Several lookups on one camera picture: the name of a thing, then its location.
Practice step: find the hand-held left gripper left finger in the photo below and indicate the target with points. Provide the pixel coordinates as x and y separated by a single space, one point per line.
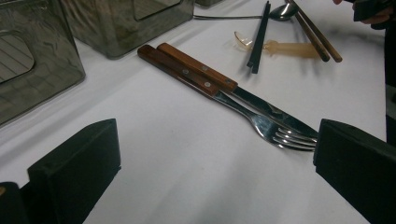
71 174

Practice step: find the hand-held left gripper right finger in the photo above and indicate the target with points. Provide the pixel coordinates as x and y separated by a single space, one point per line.
358 171

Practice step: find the brown wooden chopstick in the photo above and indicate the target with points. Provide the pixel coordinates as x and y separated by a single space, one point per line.
310 37
328 43

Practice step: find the long metal spoon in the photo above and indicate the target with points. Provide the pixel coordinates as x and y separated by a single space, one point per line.
283 12

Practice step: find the smoked clear plastic bin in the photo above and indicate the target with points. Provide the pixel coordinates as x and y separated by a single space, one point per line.
46 77
109 31

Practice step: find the black chopstick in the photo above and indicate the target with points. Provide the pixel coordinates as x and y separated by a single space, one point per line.
261 46
256 46

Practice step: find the white table cover sheet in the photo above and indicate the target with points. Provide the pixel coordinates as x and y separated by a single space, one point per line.
186 171

